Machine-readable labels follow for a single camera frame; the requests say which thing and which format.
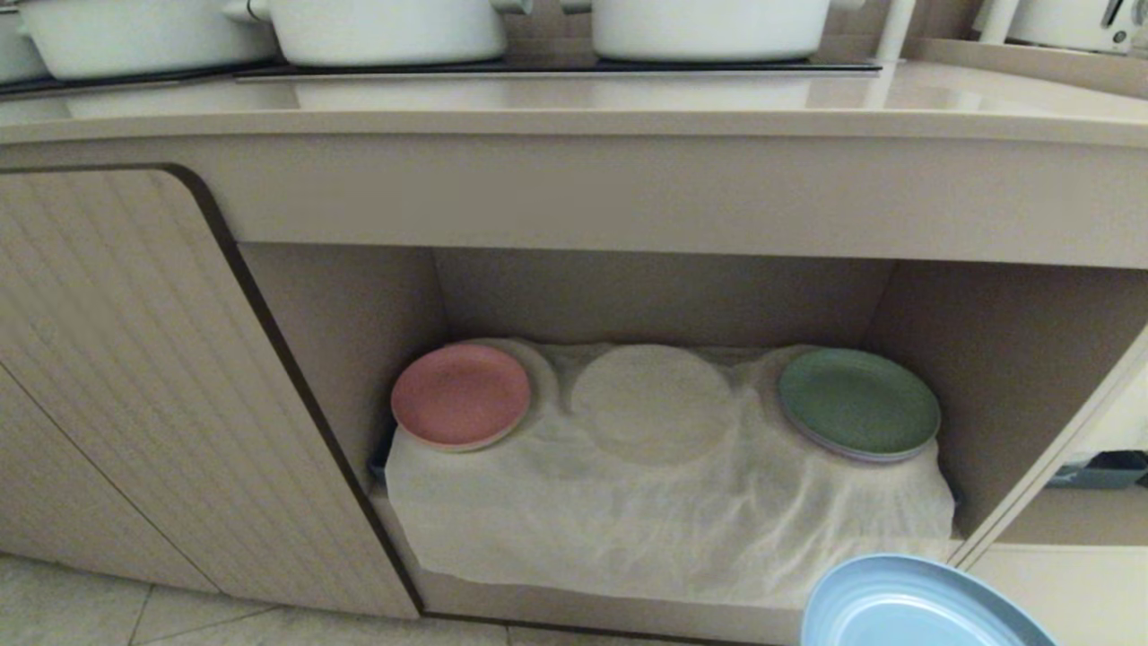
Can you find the cream white plate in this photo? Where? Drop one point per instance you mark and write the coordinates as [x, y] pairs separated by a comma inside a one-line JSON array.
[[652, 403]]

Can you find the pink plate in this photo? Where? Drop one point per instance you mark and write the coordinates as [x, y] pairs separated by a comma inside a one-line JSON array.
[[459, 396]]

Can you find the green plate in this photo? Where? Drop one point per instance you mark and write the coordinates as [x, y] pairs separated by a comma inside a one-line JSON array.
[[858, 402]]

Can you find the light blue plate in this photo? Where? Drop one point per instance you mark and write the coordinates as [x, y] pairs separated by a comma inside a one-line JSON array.
[[906, 610]]

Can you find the beige kitchen cabinet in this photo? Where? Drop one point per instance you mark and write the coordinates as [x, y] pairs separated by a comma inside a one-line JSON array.
[[682, 197]]

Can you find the white cloth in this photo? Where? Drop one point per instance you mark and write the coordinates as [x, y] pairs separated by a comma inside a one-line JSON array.
[[664, 511]]

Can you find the black induction cooktop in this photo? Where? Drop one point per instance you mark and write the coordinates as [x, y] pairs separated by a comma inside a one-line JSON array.
[[502, 68]]

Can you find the white cooking pot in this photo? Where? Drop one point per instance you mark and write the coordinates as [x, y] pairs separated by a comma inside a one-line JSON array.
[[386, 29], [143, 31], [708, 27]]

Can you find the ribbed beige cabinet door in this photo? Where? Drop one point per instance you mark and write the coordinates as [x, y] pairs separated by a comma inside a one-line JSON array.
[[161, 395]]

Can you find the white kitchen appliance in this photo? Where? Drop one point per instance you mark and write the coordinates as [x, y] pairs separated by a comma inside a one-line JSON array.
[[1067, 22]]

